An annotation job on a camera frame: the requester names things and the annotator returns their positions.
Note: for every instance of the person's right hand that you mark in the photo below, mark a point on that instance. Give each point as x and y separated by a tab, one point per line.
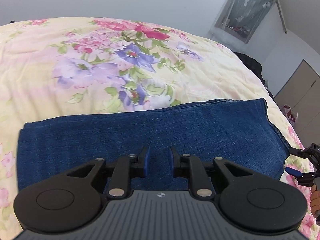
315	201

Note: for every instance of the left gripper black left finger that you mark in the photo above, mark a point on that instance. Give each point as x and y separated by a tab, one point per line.
128	167

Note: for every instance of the blue denim jeans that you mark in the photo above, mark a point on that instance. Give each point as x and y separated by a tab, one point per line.
239	131

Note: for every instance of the pink bag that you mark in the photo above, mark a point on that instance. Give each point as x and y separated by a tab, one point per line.
291	116

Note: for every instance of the grey window curtain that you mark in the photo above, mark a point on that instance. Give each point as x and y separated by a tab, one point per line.
241	18

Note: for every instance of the white pipe on wall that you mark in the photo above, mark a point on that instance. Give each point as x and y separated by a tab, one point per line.
281	16

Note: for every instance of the beige wardrobe door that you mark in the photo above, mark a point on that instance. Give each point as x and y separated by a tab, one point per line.
301	93

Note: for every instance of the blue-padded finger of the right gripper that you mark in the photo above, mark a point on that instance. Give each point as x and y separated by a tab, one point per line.
293	172

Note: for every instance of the black clothing pile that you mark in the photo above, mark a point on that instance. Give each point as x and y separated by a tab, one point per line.
252	65

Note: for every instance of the floral yellow bed quilt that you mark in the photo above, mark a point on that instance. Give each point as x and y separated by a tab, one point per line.
83	65

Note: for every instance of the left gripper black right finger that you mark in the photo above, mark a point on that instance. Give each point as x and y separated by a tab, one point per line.
194	170

